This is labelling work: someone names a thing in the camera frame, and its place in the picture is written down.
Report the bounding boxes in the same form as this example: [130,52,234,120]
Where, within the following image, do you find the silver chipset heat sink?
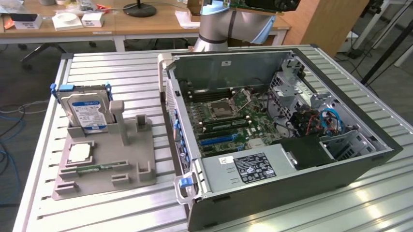
[246,139,269,148]

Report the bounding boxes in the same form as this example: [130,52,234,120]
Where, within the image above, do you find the grey metal disk bay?
[269,71,323,137]

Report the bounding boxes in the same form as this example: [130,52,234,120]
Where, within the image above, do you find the brown cardboard box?
[186,0,203,15]

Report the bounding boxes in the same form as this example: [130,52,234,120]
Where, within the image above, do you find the white papers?
[175,11,202,29]

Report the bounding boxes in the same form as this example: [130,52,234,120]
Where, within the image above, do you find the green RAM stick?
[60,162,127,174]
[200,117,251,133]

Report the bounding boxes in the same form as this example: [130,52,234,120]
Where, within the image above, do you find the black chair base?
[17,43,71,71]

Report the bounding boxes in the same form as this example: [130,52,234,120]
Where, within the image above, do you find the white table frame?
[351,0,413,50]

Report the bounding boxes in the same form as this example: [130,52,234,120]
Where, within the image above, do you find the green graphics card black fan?
[228,0,302,16]

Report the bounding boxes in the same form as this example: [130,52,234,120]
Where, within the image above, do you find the white box black label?
[8,13,43,30]

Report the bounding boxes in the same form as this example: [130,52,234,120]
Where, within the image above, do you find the white block round dish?
[51,12,83,31]

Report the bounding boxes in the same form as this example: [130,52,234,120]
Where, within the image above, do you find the black lamp base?
[121,0,158,18]

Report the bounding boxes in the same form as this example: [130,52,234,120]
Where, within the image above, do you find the blue wire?
[318,108,345,136]

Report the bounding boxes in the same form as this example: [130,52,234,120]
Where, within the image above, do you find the white floor cable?
[0,98,49,114]

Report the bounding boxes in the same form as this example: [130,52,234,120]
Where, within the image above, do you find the small white box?
[80,12,104,27]

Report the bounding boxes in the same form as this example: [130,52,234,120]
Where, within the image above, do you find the black open PC case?
[156,45,404,232]

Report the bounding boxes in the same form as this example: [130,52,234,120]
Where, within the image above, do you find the wooden desk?
[0,0,291,53]

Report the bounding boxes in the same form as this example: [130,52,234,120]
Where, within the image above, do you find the hard disk in blue caddy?
[49,83,113,133]

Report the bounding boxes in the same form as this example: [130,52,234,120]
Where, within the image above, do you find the blue floor cable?
[0,116,28,207]

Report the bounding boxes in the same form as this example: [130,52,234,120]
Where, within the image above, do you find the silver CPU chip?
[67,144,93,164]

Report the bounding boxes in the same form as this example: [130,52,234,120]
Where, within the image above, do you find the blue expansion slot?
[199,135,236,146]

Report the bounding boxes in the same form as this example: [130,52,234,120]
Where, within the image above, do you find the CPU socket metal frame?
[206,98,242,120]

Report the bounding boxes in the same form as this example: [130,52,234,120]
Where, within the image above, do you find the grey perforated drive cage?
[319,130,378,162]

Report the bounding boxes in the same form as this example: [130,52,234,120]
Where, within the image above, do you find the black tripod pole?
[361,21,413,85]

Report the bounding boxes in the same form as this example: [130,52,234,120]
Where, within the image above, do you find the red wire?
[305,116,323,136]

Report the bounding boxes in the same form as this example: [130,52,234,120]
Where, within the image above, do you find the wooden cabinet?
[274,0,370,58]

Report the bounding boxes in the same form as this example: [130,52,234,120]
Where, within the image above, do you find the grey power supply unit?
[195,144,297,194]

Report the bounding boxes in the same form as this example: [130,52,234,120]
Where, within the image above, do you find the grey parts rack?
[51,99,159,203]

